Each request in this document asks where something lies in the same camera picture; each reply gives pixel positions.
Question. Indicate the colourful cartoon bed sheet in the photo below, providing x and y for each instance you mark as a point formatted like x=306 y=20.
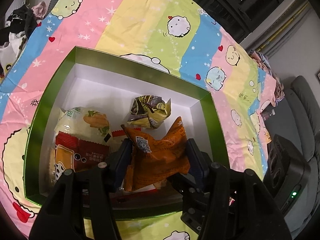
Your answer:
x=178 y=36

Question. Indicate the red orange snack packet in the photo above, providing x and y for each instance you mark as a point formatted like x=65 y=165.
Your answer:
x=70 y=152

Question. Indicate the tan rice cracker packet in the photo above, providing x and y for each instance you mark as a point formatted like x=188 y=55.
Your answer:
x=115 y=139

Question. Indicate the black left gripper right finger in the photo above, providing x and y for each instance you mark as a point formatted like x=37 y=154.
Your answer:
x=222 y=203

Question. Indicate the green cardboard box tray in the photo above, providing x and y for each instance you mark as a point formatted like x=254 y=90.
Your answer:
x=109 y=84

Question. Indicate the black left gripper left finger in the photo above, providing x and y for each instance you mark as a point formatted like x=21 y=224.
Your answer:
x=77 y=194

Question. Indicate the dark yellow crinkled snack packet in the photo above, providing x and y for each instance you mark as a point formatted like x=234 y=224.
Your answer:
x=149 y=111

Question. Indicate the pale green snack packet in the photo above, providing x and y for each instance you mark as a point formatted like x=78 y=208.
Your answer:
x=86 y=124

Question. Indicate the grey sofa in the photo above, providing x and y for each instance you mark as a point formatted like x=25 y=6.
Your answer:
x=296 y=118

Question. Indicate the black white clothes pile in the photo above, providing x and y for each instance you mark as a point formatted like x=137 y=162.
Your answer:
x=18 y=28

